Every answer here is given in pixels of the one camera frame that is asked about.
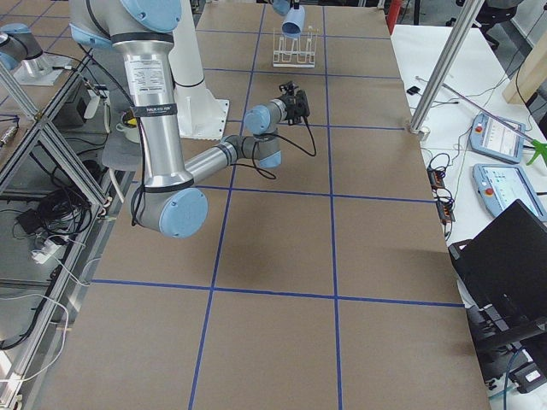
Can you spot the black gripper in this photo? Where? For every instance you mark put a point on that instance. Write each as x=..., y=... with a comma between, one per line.
x=291, y=107

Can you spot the light blue plastic cup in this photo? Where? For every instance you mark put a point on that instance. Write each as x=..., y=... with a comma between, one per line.
x=293, y=23

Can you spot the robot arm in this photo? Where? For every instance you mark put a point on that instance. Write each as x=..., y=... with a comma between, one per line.
x=170, y=101
x=281, y=7

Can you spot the small black adapter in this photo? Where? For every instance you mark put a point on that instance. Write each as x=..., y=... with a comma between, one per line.
x=413, y=90

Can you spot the white pot with yellow item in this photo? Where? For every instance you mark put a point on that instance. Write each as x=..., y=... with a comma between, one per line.
x=127, y=125

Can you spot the orange usb hub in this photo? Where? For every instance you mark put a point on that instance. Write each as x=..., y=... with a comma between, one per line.
x=444, y=200

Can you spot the upper teach pendant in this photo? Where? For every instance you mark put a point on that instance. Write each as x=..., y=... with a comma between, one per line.
x=491, y=138

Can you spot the teach pendant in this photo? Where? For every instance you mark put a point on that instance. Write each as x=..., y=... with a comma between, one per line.
x=491, y=138
x=500, y=185

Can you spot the lower teach pendant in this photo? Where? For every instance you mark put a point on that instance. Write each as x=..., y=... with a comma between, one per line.
x=500, y=185

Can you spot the green spray bottle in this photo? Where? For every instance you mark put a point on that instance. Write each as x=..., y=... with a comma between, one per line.
x=540, y=150

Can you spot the black laptop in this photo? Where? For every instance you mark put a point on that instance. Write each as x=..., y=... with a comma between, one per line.
x=503, y=268

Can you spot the white wire cup holder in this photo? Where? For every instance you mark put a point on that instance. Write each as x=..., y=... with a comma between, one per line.
x=295, y=52

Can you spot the aluminium frame post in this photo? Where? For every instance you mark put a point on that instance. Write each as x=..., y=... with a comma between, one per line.
x=448, y=54

